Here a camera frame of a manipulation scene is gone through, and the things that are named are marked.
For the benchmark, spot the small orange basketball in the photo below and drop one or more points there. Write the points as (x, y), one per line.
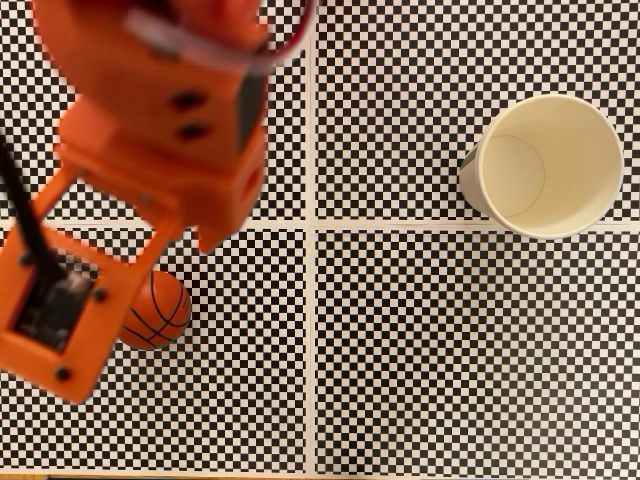
(160, 312)

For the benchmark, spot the white paper cup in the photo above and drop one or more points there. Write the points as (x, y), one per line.
(565, 165)

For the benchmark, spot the black white checkerboard paper sheet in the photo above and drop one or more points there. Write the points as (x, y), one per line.
(287, 150)
(400, 100)
(450, 350)
(225, 390)

